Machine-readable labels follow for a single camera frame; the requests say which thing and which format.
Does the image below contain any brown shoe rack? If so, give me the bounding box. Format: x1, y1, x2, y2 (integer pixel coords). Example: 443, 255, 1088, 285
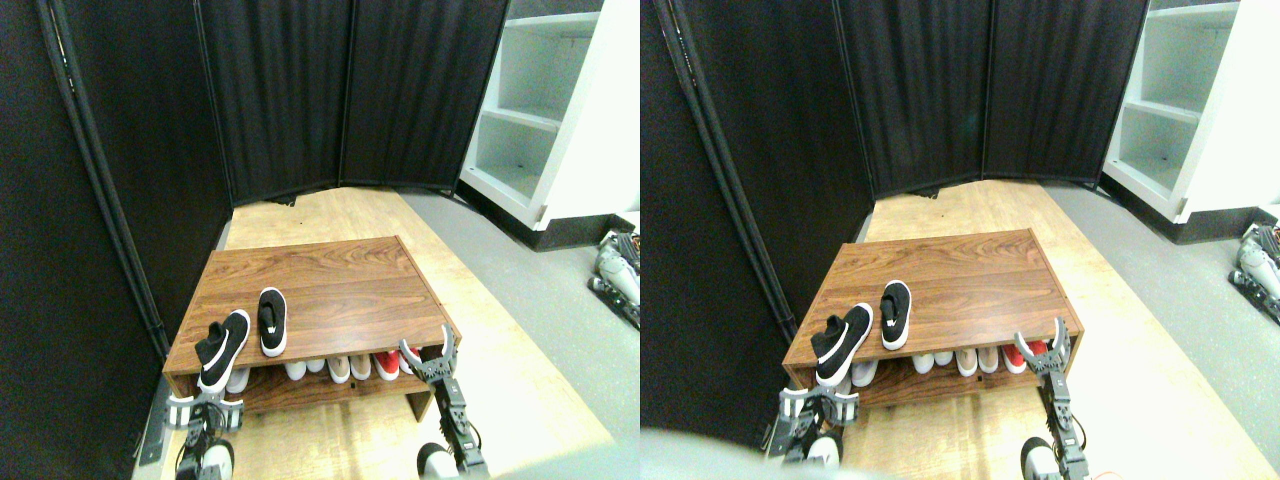
782, 228, 1085, 411
162, 235, 463, 423

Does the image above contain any white shelf unit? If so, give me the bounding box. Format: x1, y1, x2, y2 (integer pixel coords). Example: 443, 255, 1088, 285
458, 0, 640, 233
1100, 0, 1280, 223

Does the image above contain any black curtain stand pole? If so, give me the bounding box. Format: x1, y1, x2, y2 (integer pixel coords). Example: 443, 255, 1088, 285
648, 0, 801, 336
33, 0, 169, 359

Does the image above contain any grey curtain stand foot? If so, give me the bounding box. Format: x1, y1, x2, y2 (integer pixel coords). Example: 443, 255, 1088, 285
133, 378, 173, 467

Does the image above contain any black shoe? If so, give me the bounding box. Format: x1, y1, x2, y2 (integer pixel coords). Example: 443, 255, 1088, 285
195, 309, 251, 393
259, 287, 289, 358
811, 303, 874, 387
881, 280, 913, 351

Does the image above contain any grey machine with cables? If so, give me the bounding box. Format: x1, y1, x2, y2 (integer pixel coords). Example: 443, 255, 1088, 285
1228, 222, 1280, 326
588, 228, 640, 331

